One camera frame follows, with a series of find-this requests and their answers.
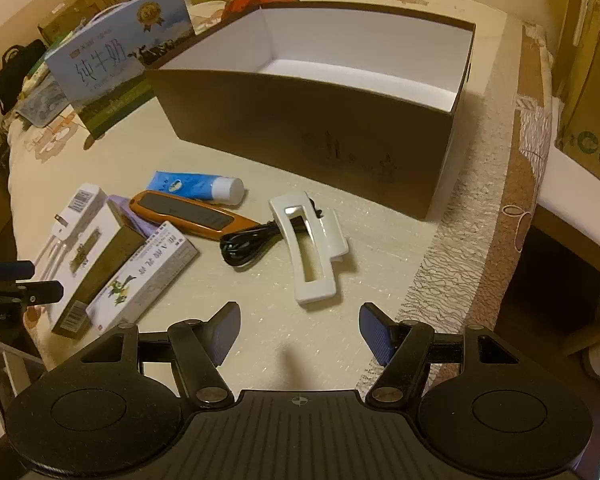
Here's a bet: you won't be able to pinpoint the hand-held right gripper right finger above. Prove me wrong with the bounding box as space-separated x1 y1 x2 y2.
358 302 548 407

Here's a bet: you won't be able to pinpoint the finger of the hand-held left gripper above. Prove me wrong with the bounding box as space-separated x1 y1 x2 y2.
0 281 64 332
0 259 36 282

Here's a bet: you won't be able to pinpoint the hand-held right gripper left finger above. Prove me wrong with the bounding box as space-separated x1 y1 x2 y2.
50 301 242 407

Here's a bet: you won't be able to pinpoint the purple tube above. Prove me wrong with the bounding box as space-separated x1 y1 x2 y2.
105 195 156 238

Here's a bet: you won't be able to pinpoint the orange utility knife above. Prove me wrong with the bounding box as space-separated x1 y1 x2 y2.
130 190 261 243

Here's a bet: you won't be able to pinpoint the brown cardboard box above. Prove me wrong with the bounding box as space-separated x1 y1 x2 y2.
145 1 477 222

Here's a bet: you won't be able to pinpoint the beige tablecloth with lace edge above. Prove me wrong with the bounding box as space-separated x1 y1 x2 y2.
5 0 553 396

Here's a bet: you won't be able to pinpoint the gold and white box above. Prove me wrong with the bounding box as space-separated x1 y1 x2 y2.
51 205 147 337

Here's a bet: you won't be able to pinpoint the white charger package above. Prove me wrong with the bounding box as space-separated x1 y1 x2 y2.
32 185 106 281

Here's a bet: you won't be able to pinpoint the white medicine box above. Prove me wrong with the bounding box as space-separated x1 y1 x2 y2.
86 222 200 333

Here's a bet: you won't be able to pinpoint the white hair clip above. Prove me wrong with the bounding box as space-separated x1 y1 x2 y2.
269 194 351 306

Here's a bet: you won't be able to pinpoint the blue tube with white cap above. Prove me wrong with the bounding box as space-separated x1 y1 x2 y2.
146 170 245 206

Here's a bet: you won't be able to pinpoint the grey patterned pouch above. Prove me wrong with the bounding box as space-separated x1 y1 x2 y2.
17 80 73 128

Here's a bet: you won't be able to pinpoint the black bag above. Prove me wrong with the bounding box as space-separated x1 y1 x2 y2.
0 45 48 116

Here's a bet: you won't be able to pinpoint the blue milk carton box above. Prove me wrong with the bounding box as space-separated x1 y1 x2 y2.
45 0 193 140

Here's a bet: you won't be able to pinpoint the brown carton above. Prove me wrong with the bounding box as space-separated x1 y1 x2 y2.
37 0 123 48

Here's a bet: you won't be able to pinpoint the large cardboard box green symbols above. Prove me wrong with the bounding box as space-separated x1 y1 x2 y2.
552 0 600 171

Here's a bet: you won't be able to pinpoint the orange round item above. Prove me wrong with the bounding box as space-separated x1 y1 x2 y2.
222 0 298 18

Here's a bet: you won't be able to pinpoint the black cable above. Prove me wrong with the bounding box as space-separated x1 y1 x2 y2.
219 199 327 272

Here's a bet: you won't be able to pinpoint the wooden furniture frame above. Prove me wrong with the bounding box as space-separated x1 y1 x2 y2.
527 200 600 356

